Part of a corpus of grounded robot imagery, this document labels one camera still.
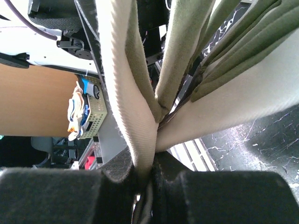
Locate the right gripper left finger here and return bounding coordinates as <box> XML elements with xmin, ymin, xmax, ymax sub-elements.
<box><xmin>0</xmin><ymin>149</ymin><xmax>137</xmax><ymax>224</ymax></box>

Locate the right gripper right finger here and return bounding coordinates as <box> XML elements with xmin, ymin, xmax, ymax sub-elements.
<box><xmin>151</xmin><ymin>152</ymin><xmax>299</xmax><ymax>224</ymax></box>

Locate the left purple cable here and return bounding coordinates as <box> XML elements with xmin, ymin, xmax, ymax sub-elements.
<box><xmin>4</xmin><ymin>0</ymin><xmax>58</xmax><ymax>41</ymax></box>

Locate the white work glove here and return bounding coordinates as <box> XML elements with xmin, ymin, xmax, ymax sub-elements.
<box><xmin>94</xmin><ymin>0</ymin><xmax>299</xmax><ymax>224</ymax></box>

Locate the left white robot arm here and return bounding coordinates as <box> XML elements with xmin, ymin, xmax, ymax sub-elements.
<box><xmin>0</xmin><ymin>0</ymin><xmax>102</xmax><ymax>77</ymax></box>

